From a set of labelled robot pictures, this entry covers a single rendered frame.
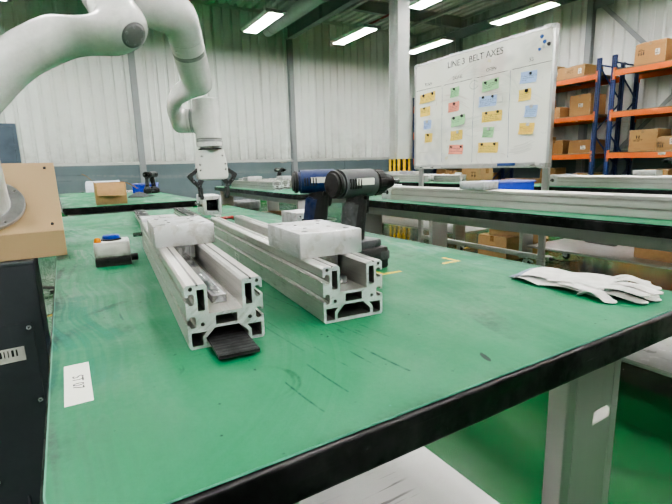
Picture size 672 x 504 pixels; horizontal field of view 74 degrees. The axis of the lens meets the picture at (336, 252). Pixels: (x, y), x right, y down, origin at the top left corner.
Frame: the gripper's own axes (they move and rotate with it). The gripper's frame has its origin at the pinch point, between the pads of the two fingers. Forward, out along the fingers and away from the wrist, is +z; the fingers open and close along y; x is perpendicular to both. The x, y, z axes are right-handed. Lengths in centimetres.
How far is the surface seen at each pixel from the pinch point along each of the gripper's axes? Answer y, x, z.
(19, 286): 57, 12, 20
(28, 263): 54, 12, 14
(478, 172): -357, -237, 9
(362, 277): 0, 98, 9
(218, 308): 22, 97, 9
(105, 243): 34.7, 34.2, 7.8
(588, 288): -36, 110, 13
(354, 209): -13, 73, 1
